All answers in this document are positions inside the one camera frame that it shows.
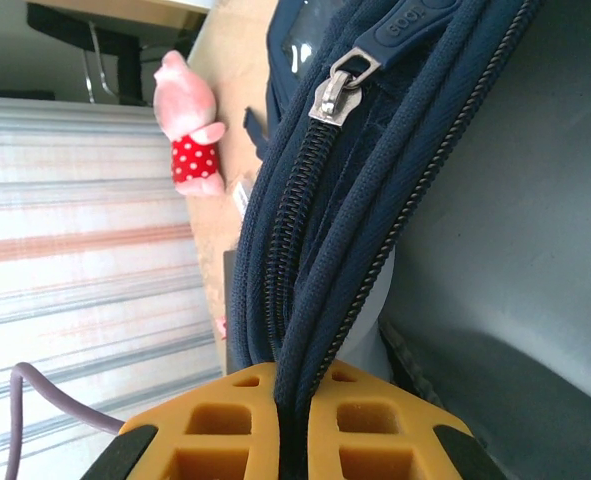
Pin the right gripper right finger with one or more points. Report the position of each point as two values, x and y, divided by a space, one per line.
415 440

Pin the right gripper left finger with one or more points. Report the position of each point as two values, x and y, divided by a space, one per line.
165 440

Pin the navy blue student backpack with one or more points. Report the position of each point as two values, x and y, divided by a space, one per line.
450 225

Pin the small pink pig figure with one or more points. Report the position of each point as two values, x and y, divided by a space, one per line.
222 329

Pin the pink plush pig toy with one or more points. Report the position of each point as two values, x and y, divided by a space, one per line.
187 115

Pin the wooden desk black frame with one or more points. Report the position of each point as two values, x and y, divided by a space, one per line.
120 45

